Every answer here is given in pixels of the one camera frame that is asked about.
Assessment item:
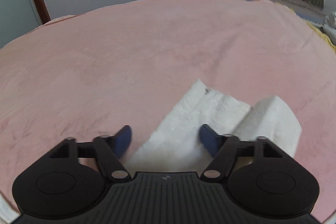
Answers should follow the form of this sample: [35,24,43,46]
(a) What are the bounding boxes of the white pants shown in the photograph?
[125,80,302,174]

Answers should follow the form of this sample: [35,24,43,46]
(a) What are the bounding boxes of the pink bed blanket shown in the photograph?
[1,0,335,221]

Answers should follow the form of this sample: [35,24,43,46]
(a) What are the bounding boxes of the yellow bed sheet edge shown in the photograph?
[305,20,336,53]

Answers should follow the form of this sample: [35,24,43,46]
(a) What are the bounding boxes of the white patterned cloth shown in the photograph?
[323,12,336,45]

